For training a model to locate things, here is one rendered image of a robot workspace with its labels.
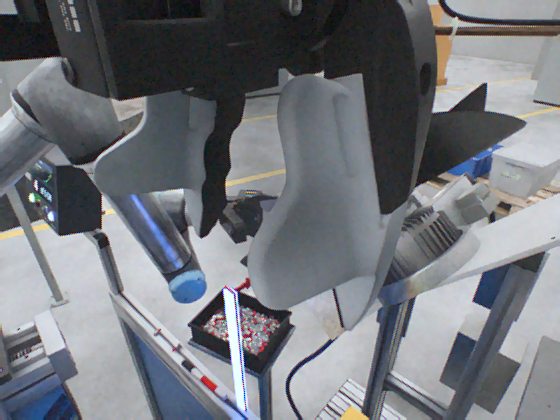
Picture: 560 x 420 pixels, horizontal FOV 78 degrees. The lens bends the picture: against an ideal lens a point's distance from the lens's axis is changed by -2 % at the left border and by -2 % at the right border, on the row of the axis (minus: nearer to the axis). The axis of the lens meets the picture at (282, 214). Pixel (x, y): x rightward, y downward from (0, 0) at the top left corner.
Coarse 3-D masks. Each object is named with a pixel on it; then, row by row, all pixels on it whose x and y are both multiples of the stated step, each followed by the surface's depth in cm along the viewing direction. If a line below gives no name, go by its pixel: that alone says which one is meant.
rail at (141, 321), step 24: (120, 312) 102; (144, 312) 95; (144, 336) 93; (168, 336) 88; (168, 360) 86; (192, 360) 82; (192, 384) 80; (216, 384) 77; (216, 408) 75; (240, 408) 73
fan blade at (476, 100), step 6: (486, 84) 78; (474, 90) 77; (480, 90) 78; (486, 90) 80; (468, 96) 78; (474, 96) 79; (480, 96) 80; (486, 96) 82; (462, 102) 79; (468, 102) 80; (474, 102) 81; (480, 102) 82; (456, 108) 80; (462, 108) 81; (468, 108) 82; (474, 108) 83; (480, 108) 84
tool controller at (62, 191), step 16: (48, 160) 86; (64, 160) 87; (32, 176) 96; (48, 176) 87; (64, 176) 85; (80, 176) 88; (32, 192) 98; (48, 192) 88; (64, 192) 86; (80, 192) 89; (96, 192) 92; (48, 208) 91; (64, 208) 87; (80, 208) 90; (96, 208) 93; (48, 224) 93; (64, 224) 89; (80, 224) 92; (96, 224) 95
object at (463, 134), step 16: (448, 112) 51; (464, 112) 51; (480, 112) 52; (496, 112) 53; (432, 128) 56; (448, 128) 56; (464, 128) 56; (480, 128) 56; (496, 128) 56; (512, 128) 56; (432, 144) 61; (448, 144) 61; (464, 144) 60; (480, 144) 60; (496, 144) 60; (432, 160) 66; (448, 160) 65; (464, 160) 65; (432, 176) 71
